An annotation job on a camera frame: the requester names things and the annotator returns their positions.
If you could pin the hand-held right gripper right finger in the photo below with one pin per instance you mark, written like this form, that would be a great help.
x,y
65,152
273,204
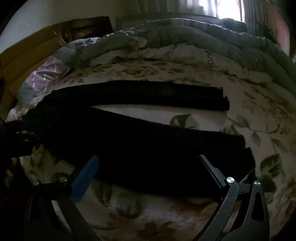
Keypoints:
x,y
214,176

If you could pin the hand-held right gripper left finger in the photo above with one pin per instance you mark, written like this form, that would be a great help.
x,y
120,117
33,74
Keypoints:
x,y
82,179

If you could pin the black pants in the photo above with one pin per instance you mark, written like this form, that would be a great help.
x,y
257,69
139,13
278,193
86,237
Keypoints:
x,y
138,148

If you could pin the purple patterned pillow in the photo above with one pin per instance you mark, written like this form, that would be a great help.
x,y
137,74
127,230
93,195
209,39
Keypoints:
x,y
44,74

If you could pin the yellow wooden headboard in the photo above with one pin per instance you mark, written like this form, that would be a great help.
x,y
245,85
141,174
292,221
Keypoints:
x,y
23,53

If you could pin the floral bed sheet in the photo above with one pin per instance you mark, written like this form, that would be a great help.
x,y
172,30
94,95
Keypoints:
x,y
148,115

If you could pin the dark brown nightstand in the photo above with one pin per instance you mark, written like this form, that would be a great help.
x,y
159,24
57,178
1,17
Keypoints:
x,y
92,27

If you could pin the pale green quilt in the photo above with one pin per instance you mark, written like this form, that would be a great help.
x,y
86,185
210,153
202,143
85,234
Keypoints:
x,y
185,34

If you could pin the striped curtain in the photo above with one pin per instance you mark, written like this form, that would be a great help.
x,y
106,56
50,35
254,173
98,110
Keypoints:
x,y
253,16

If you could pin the bright window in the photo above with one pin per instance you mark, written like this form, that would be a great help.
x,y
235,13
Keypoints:
x,y
226,8

